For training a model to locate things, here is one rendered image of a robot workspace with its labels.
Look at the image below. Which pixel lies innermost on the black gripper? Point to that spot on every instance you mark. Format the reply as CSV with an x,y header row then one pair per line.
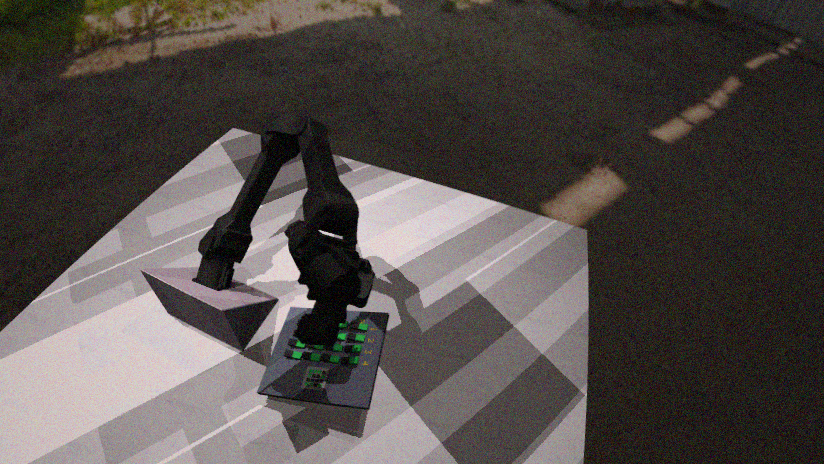
x,y
322,326

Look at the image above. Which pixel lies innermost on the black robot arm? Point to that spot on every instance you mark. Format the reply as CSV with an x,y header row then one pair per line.
x,y
328,206

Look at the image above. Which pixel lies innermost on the grey switch panel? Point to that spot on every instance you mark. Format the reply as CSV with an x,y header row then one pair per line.
x,y
339,375

